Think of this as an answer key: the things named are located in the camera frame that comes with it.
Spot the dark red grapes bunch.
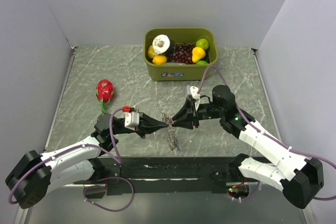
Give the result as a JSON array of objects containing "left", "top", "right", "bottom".
[{"left": 167, "top": 43, "right": 195, "bottom": 65}]

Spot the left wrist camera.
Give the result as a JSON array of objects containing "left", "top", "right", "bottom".
[{"left": 122, "top": 106, "right": 140, "bottom": 128}]

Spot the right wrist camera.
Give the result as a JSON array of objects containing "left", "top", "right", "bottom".
[{"left": 186, "top": 85, "right": 201, "bottom": 111}]

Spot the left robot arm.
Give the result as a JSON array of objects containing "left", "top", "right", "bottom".
[{"left": 5, "top": 111, "right": 168, "bottom": 209}]

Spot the red dragon fruit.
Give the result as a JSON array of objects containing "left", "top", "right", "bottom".
[{"left": 96, "top": 79, "right": 115, "bottom": 113}]

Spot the green fruit front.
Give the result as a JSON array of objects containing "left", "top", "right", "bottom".
[{"left": 196, "top": 60, "right": 208, "bottom": 65}]

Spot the yellow lemon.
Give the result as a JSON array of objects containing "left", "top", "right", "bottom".
[{"left": 147, "top": 45, "right": 156, "bottom": 60}]

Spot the olive green plastic bin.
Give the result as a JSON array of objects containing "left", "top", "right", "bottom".
[{"left": 143, "top": 27, "right": 218, "bottom": 81}]

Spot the round metal key organizer disc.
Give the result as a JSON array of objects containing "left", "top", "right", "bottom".
[{"left": 162, "top": 113, "right": 180, "bottom": 151}]

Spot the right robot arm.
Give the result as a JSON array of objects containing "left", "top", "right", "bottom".
[{"left": 172, "top": 85, "right": 324, "bottom": 209}]

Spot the aluminium rail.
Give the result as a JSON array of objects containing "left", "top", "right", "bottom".
[{"left": 24, "top": 163, "right": 304, "bottom": 188}]

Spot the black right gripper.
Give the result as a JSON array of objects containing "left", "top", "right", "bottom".
[{"left": 172, "top": 98, "right": 224, "bottom": 130}]

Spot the white black tape roll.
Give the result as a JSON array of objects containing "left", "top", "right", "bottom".
[{"left": 152, "top": 34, "right": 175, "bottom": 56}]

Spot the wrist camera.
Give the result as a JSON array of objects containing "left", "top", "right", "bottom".
[
  {"left": 122, "top": 106, "right": 140, "bottom": 128},
  {"left": 186, "top": 85, "right": 201, "bottom": 111}
]

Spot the green lime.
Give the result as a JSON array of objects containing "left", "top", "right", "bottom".
[{"left": 195, "top": 38, "right": 209, "bottom": 51}]

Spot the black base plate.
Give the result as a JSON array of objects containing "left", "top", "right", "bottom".
[{"left": 72, "top": 157, "right": 291, "bottom": 196}]

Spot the orange fruit front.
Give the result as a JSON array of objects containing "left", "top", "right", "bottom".
[{"left": 152, "top": 55, "right": 167, "bottom": 65}]

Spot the yellow pear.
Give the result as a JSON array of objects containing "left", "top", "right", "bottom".
[{"left": 192, "top": 47, "right": 206, "bottom": 63}]

